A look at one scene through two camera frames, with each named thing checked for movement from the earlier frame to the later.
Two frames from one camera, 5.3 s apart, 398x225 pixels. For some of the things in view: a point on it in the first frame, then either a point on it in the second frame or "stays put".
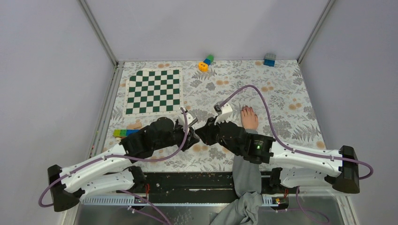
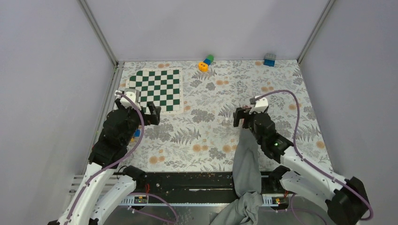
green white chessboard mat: (155, 90) stays put
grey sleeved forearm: (248, 183) stays put
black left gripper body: (178, 135) → (147, 118)
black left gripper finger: (192, 138) → (156, 112)
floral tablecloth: (275, 90) stays put
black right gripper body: (216, 136) → (248, 121)
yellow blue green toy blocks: (203, 66) stays put
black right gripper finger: (205, 133) → (236, 116)
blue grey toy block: (270, 59) stays put
